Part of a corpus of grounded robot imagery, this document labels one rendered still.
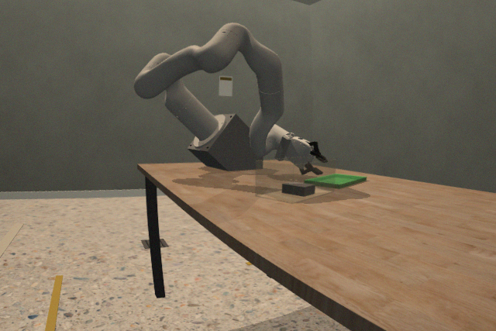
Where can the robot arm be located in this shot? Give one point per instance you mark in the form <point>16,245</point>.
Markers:
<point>214,56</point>

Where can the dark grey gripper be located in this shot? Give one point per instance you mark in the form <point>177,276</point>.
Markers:
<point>299,147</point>

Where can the green rectangular lid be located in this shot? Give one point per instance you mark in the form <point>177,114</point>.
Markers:
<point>344,180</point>

